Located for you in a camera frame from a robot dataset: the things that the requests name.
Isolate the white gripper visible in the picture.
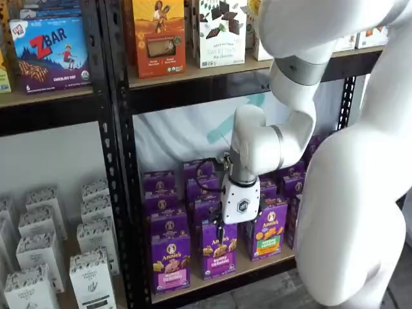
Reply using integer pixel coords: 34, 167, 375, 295
209, 175, 267, 241

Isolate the purple Annie's box pink patch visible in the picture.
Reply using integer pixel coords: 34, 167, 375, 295
151, 229, 191, 294

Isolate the purple Annie's box green patch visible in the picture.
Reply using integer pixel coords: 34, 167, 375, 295
247, 196, 288, 262

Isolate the purple Annie's snack box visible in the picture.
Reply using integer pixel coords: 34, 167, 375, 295
144, 189, 182, 214
142, 170, 176, 194
186, 175, 223, 201
259, 178, 279, 200
192, 195, 223, 226
149, 207, 189, 236
281, 175, 306, 196
277, 160, 306, 178
303, 133, 328, 164
182, 158, 217, 181

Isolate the purple Annie's box orange patch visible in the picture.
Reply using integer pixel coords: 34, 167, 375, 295
286, 193, 302, 252

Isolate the white printed carton box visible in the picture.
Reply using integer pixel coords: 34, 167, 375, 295
0, 218, 19, 268
18, 209, 67, 241
69, 247, 117, 309
4, 263, 61, 309
0, 196, 15, 223
76, 218, 118, 274
15, 232, 66, 294
80, 194, 115, 227
25, 186, 62, 217
81, 179, 111, 202

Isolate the Simple Mills yellow bars box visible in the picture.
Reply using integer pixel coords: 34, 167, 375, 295
247, 0, 274, 62

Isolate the Simple Mills chocolate thins box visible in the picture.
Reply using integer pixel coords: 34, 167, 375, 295
194, 0, 248, 69

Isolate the orange Revival snack box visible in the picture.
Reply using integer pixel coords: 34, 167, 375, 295
131, 0, 187, 79

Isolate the sea salt crackers box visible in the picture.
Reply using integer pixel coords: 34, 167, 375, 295
355, 25, 389, 50

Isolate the blue purple Zbar box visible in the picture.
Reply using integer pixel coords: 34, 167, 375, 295
9, 15, 91, 94
19, 0, 82, 19

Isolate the white backdrop sheet teal logo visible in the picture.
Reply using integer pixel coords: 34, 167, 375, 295
132, 69, 371, 183

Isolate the black metal shelving unit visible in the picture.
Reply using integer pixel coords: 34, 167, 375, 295
102, 0, 387, 309
0, 0, 120, 309

